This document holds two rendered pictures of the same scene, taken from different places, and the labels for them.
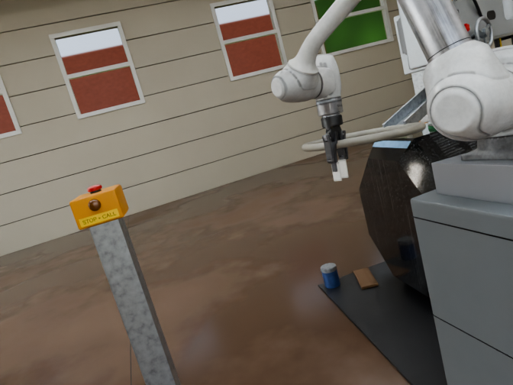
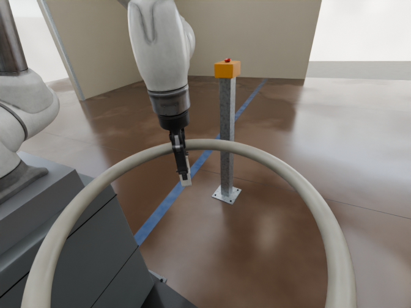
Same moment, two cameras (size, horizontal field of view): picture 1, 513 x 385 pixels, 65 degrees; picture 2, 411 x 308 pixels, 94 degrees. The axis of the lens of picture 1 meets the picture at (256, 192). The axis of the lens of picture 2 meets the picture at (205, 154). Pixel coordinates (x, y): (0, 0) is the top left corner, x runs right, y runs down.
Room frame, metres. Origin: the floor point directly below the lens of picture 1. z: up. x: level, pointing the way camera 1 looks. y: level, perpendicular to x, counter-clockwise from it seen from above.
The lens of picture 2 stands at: (1.81, -0.61, 1.25)
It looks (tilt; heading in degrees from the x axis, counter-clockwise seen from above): 33 degrees down; 132
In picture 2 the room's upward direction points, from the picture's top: 4 degrees counter-clockwise
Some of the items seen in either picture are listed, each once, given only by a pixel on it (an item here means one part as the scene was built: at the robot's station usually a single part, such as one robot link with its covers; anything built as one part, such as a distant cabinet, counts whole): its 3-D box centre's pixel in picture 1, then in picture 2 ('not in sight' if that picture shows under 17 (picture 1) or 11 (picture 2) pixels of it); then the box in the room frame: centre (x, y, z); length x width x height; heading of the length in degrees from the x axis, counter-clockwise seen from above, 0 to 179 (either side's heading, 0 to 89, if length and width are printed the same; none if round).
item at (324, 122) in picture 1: (333, 128); (175, 126); (1.46, -0.33, 1.05); 0.08 x 0.07 x 0.09; 137
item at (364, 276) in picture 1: (365, 277); not in sight; (2.34, -0.51, 0.02); 0.25 x 0.10 x 0.01; 175
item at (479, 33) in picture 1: (476, 35); not in sight; (1.93, -1.19, 1.24); 0.15 x 0.10 x 0.15; 122
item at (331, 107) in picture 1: (330, 108); (170, 98); (1.46, -0.33, 1.12); 0.09 x 0.09 x 0.06
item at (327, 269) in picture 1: (330, 275); not in sight; (2.38, -0.31, 0.08); 0.10 x 0.10 x 0.13
